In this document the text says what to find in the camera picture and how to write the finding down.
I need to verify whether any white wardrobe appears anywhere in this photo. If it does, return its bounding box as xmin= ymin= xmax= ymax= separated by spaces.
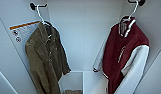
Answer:
xmin=0 ymin=0 xmax=161 ymax=94

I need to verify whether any olive green jacket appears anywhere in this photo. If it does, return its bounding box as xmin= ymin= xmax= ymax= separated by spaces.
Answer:
xmin=24 ymin=21 xmax=72 ymax=94

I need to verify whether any white wardrobe shelf box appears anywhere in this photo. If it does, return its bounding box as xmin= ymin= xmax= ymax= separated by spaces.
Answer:
xmin=57 ymin=69 xmax=111 ymax=94

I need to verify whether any red jacket with white sleeves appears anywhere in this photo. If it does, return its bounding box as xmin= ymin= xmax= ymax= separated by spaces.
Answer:
xmin=92 ymin=16 xmax=151 ymax=94

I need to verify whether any white hanger under olive jacket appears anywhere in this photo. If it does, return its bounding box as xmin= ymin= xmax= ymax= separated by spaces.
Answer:
xmin=35 ymin=3 xmax=53 ymax=28

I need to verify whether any orange and white warning label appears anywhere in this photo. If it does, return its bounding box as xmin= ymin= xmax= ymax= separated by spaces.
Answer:
xmin=8 ymin=20 xmax=43 ymax=45

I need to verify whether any white hanger under red jacket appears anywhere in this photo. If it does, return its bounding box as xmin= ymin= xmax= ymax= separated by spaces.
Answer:
xmin=120 ymin=0 xmax=139 ymax=26

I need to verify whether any black hook over olive jacket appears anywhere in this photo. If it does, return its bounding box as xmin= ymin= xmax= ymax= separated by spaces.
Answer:
xmin=29 ymin=2 xmax=49 ymax=11

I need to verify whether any black hook over red jacket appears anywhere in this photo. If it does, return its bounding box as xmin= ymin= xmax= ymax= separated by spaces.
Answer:
xmin=127 ymin=0 xmax=147 ymax=6

